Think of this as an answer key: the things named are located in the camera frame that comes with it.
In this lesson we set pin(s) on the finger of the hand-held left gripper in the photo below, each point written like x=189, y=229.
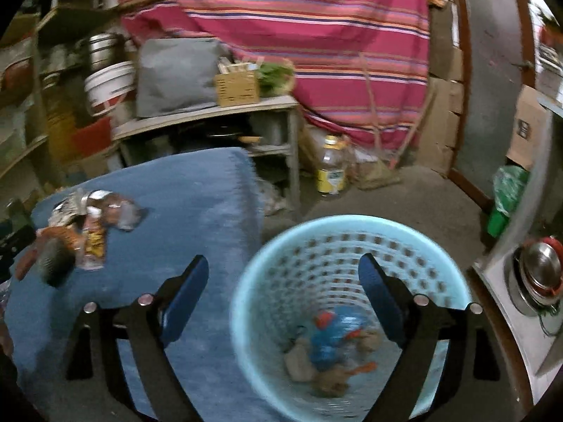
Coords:
x=17, y=244

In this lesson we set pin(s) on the brown clear wrapper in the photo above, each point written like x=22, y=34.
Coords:
x=118, y=213

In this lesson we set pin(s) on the stack of flattened cardboard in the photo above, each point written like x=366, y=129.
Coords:
x=444, y=96

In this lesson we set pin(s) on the dark cooking pot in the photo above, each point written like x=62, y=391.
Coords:
x=224, y=132

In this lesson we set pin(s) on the blue wrapper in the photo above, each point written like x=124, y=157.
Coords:
x=334, y=338

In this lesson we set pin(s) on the white plastic bucket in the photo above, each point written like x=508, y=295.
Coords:
x=110, y=83

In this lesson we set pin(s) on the silver foil wrapper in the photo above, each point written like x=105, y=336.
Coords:
x=66, y=211

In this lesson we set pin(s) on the dark wooden wall shelf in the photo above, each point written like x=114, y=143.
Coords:
x=79, y=15

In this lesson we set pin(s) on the green plastic bag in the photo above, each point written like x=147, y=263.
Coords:
x=510, y=184

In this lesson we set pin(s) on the orange dark wrapper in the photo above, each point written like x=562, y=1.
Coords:
x=52, y=259

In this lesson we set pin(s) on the striped red curtain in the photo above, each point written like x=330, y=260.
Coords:
x=286, y=30

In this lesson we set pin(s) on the grey cushion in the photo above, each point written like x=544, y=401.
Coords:
x=176, y=74

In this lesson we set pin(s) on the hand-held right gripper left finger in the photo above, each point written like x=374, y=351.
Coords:
x=184, y=303

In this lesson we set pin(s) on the grey door brown frame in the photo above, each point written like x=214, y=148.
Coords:
x=492, y=52

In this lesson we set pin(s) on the steel pot stack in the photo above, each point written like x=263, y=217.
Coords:
x=103, y=48

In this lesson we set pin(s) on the yellow snack packet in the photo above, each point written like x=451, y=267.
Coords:
x=94, y=241

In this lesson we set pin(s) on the yellow oil jug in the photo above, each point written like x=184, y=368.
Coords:
x=59, y=118

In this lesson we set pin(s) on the green leafy vegetable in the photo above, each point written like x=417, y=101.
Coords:
x=272, y=77

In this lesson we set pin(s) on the steel bowl stack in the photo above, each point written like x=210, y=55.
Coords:
x=543, y=268

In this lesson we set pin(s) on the printed cardboard box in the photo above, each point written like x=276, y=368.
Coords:
x=525, y=127

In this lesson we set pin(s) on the wooden shelf unit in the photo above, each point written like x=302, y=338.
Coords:
x=22, y=151

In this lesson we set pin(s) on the brown paper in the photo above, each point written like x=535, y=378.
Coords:
x=299, y=360

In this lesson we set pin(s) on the brown paper scrap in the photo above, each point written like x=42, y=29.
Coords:
x=334, y=382

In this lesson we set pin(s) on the plastic bottle yellow label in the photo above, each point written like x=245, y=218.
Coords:
x=330, y=180

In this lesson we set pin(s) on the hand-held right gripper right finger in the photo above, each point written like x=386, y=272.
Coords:
x=380, y=303

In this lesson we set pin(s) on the light blue plastic basket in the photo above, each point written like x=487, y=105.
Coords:
x=281, y=281

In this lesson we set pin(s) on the wooden stick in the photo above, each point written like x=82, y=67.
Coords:
x=371, y=110

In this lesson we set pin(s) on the blue textured blanket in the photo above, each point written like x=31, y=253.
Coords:
x=176, y=211

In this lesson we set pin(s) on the red woven basket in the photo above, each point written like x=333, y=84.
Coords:
x=90, y=136

